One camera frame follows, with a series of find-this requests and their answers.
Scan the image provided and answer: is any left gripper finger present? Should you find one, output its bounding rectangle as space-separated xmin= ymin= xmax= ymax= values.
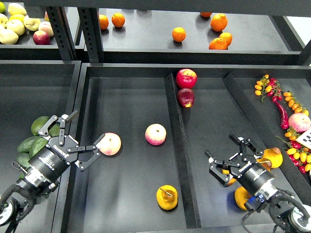
xmin=38 ymin=110 xmax=79 ymax=148
xmin=67 ymin=133 xmax=105 ymax=171

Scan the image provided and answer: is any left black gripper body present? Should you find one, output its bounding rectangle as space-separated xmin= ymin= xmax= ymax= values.
xmin=28 ymin=135 xmax=79 ymax=183

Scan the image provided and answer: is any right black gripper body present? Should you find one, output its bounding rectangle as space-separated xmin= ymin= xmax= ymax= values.
xmin=229 ymin=162 xmax=274 ymax=196

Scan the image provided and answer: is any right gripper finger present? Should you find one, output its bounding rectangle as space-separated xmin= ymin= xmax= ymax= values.
xmin=229 ymin=133 xmax=264 ymax=162
xmin=205 ymin=150 xmax=239 ymax=186

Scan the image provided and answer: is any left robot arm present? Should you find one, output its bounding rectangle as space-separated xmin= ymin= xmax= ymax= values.
xmin=0 ymin=111 xmax=105 ymax=233

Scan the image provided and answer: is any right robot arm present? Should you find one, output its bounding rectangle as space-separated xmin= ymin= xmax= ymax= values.
xmin=205 ymin=134 xmax=311 ymax=233

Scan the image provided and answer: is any green avocado left pile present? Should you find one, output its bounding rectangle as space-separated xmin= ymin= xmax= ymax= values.
xmin=17 ymin=136 xmax=39 ymax=153

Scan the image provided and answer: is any pale yellow pear bottom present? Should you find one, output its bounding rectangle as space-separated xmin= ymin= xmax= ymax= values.
xmin=0 ymin=29 xmax=19 ymax=45

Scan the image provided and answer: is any pink apple left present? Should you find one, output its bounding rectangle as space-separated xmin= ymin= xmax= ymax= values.
xmin=99 ymin=132 xmax=121 ymax=156

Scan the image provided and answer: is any pink apple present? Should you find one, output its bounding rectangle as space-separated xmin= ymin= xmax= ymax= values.
xmin=145 ymin=123 xmax=167 ymax=146
xmin=99 ymin=132 xmax=121 ymax=156

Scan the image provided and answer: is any black left tray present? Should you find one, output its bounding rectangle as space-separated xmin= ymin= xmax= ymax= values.
xmin=0 ymin=60 xmax=81 ymax=233

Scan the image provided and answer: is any black tray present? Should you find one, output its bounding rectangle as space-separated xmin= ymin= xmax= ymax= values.
xmin=64 ymin=64 xmax=311 ymax=233
xmin=0 ymin=60 xmax=81 ymax=233

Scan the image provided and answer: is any red chili pepper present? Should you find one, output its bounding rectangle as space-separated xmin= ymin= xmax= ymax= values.
xmin=275 ymin=101 xmax=289 ymax=130

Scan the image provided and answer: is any lower cherry tomato bunch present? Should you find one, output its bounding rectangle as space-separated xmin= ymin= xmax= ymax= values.
xmin=277 ymin=127 xmax=311 ymax=174

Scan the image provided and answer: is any cherry tomato bunch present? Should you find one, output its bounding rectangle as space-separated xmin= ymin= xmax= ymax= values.
xmin=254 ymin=74 xmax=283 ymax=102
xmin=277 ymin=127 xmax=311 ymax=174

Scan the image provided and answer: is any pink peach right tray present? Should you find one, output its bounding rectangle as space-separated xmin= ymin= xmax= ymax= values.
xmin=289 ymin=113 xmax=311 ymax=133

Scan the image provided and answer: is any checkered marker card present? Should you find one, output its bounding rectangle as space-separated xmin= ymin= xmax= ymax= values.
xmin=296 ymin=129 xmax=311 ymax=149

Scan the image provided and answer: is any upper cherry tomato bunch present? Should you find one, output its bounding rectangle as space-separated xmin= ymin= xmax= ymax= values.
xmin=254 ymin=74 xmax=283 ymax=102

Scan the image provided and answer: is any pink apple centre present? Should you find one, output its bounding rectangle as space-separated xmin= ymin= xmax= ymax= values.
xmin=145 ymin=123 xmax=167 ymax=146

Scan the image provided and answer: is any dark red apple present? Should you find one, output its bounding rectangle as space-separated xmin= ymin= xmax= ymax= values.
xmin=177 ymin=88 xmax=195 ymax=108

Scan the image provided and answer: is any black middle tray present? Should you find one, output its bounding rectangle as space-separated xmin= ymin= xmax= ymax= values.
xmin=64 ymin=64 xmax=311 ymax=233

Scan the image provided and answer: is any bright red apple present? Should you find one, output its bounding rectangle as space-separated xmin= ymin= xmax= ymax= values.
xmin=176 ymin=68 xmax=197 ymax=89

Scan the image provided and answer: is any red apple upper shelf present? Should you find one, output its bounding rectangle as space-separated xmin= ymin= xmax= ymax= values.
xmin=33 ymin=30 xmax=51 ymax=45

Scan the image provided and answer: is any orange lower right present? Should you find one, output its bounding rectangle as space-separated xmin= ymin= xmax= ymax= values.
xmin=208 ymin=37 xmax=228 ymax=50

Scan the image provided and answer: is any pale peach upper shelf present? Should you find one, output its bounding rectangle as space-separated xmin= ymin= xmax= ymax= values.
xmin=38 ymin=21 xmax=54 ymax=37

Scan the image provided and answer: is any pale yellow apple with stem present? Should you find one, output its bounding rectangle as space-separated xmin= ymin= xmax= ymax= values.
xmin=23 ymin=15 xmax=41 ymax=32

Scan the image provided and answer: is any pale yellow apple middle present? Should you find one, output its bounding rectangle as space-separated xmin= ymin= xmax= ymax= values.
xmin=6 ymin=19 xmax=25 ymax=36

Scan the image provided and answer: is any orange right small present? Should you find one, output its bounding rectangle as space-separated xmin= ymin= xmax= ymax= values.
xmin=219 ymin=32 xmax=233 ymax=46

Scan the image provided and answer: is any yellow lemon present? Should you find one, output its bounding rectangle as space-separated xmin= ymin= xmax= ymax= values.
xmin=9 ymin=14 xmax=25 ymax=23

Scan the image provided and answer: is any orange far left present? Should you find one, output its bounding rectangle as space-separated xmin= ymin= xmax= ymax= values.
xmin=99 ymin=15 xmax=109 ymax=30

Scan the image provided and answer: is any orange cherry tomato string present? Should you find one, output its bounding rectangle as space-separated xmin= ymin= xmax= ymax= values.
xmin=283 ymin=91 xmax=310 ymax=117

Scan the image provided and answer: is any black perforated upright post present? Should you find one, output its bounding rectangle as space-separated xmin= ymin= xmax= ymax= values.
xmin=46 ymin=6 xmax=76 ymax=61

